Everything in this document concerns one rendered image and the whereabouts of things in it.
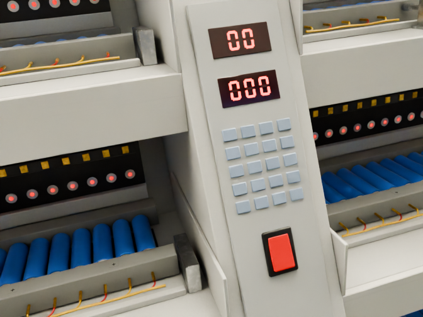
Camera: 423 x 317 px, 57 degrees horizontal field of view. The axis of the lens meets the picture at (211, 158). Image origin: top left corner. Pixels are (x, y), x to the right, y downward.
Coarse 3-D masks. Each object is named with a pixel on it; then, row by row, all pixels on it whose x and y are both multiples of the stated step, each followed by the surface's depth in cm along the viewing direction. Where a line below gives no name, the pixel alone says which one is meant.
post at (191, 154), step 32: (192, 0) 28; (224, 0) 29; (288, 0) 30; (288, 32) 30; (192, 64) 28; (192, 96) 28; (192, 128) 28; (192, 160) 31; (192, 192) 34; (320, 192) 31; (224, 224) 29; (320, 224) 31; (224, 256) 29
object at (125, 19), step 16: (112, 0) 46; (128, 0) 47; (112, 16) 46; (128, 16) 47; (128, 32) 47; (144, 144) 47; (160, 144) 48; (144, 160) 47; (160, 160) 48; (160, 176) 48; (160, 192) 48; (160, 208) 48
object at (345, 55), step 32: (320, 0) 49; (352, 0) 48; (384, 0) 49; (416, 0) 40; (320, 32) 38; (352, 32) 36; (384, 32) 37; (416, 32) 35; (320, 64) 31; (352, 64) 32; (384, 64) 33; (416, 64) 34; (320, 96) 32; (352, 96) 33
